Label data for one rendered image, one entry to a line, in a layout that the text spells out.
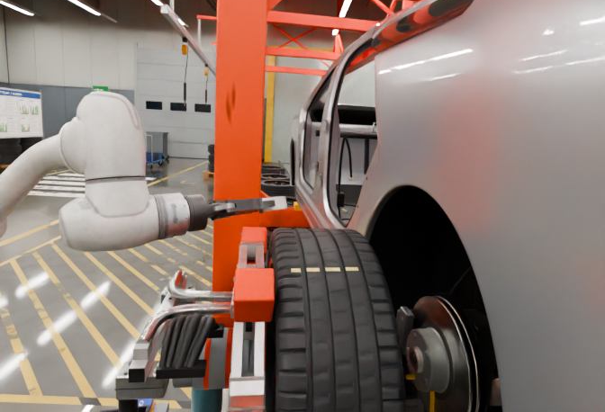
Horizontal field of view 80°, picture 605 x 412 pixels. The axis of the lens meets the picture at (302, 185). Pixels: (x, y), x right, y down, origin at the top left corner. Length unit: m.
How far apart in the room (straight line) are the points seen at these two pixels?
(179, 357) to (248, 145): 0.72
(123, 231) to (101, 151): 0.14
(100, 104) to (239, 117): 0.60
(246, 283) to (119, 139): 0.34
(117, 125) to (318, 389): 0.58
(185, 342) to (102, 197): 0.31
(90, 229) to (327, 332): 0.45
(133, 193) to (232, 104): 0.62
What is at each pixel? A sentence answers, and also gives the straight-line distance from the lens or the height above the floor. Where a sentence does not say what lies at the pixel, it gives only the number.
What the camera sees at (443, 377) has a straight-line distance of 1.06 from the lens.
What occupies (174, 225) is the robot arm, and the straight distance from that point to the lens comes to 0.73.
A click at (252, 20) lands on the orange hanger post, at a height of 1.77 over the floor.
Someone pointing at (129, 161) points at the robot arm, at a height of 1.36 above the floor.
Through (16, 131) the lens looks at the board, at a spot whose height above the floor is 0.98.
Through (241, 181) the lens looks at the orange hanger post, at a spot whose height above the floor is 1.24.
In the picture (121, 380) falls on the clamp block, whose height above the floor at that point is 0.94.
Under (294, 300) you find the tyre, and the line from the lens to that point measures 0.73.
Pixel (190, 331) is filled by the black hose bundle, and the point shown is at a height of 1.03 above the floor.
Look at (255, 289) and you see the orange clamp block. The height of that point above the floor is 1.14.
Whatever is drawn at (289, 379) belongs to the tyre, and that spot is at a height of 1.01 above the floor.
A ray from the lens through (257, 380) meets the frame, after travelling 0.75.
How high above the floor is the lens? 1.44
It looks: 9 degrees down
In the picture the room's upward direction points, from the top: 3 degrees clockwise
